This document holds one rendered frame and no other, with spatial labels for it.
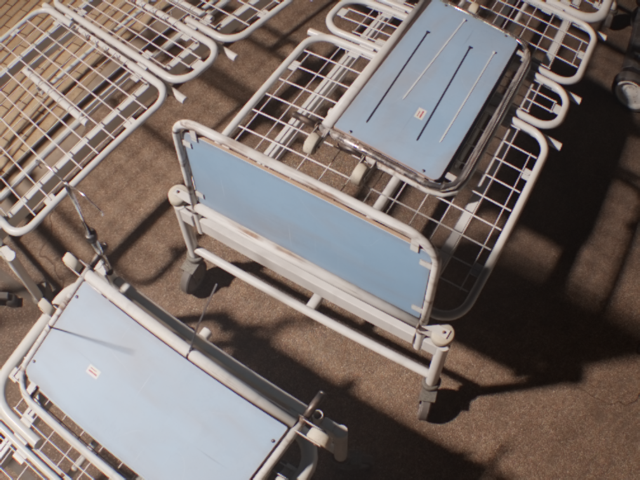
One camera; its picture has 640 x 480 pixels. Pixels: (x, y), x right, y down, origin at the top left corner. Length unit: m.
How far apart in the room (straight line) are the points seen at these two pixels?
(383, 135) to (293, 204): 0.48
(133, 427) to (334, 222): 0.73
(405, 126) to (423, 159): 0.12
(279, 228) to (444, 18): 0.99
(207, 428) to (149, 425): 0.15
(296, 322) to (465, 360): 0.57
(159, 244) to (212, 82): 0.75
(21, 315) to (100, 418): 0.94
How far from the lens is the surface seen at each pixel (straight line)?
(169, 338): 2.01
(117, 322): 2.07
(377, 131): 2.31
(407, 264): 1.86
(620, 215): 3.02
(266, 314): 2.66
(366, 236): 1.85
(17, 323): 2.88
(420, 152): 2.29
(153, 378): 2.00
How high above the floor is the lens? 2.41
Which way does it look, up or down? 60 degrees down
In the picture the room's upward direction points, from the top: 4 degrees counter-clockwise
